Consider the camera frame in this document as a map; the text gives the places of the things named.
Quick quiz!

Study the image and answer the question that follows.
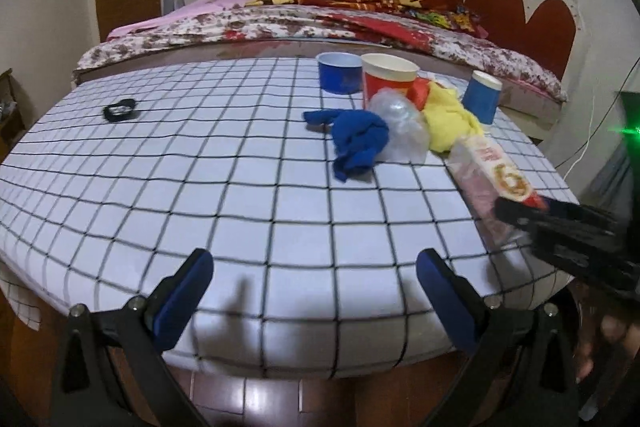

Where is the red paper cup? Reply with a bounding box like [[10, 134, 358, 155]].
[[360, 53, 420, 111]]

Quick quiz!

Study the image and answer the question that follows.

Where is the small black object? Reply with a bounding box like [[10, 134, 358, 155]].
[[103, 98, 138, 124]]

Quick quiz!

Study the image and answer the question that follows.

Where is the pink bed sheet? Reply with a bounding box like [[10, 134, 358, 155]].
[[106, 0, 259, 40]]

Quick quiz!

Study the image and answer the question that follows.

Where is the white checkered tablecloth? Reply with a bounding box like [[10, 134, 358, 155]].
[[0, 54, 582, 381]]

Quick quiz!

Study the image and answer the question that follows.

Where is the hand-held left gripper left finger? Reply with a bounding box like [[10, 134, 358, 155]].
[[50, 248, 216, 427]]

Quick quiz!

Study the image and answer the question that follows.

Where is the red plastic bag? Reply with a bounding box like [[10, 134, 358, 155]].
[[409, 77, 434, 108]]

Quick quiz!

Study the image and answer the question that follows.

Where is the blue cloth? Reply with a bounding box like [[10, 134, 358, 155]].
[[303, 108, 390, 183]]

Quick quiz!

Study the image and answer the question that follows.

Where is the clear plastic bag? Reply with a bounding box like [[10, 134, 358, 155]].
[[369, 88, 432, 163]]

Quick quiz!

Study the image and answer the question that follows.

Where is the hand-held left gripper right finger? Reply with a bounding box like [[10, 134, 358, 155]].
[[416, 248, 581, 427]]

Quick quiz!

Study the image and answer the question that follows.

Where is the blue paper bowl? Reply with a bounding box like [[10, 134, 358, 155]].
[[318, 52, 364, 96]]

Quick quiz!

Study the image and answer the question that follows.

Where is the white cable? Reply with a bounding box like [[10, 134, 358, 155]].
[[554, 56, 640, 168]]

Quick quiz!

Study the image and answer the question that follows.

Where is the blue paper cup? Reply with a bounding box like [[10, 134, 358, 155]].
[[460, 70, 503, 126]]

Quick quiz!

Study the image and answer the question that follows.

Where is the brown wooden cabinet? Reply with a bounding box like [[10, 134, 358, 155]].
[[0, 68, 32, 150]]

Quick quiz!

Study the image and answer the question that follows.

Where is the floral quilt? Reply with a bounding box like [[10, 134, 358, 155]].
[[72, 3, 569, 104]]

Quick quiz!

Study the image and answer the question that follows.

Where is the person's right hand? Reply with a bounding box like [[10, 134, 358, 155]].
[[574, 299, 632, 383]]

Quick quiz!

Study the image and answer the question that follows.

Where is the red heart-shaped headboard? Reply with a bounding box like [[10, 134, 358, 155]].
[[444, 0, 579, 81]]

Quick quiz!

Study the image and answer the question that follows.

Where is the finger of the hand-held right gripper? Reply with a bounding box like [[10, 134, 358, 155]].
[[530, 228, 640, 293], [495, 197, 626, 235]]

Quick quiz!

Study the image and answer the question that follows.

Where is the clear snack wrapper red print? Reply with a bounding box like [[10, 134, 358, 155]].
[[444, 134, 548, 250]]

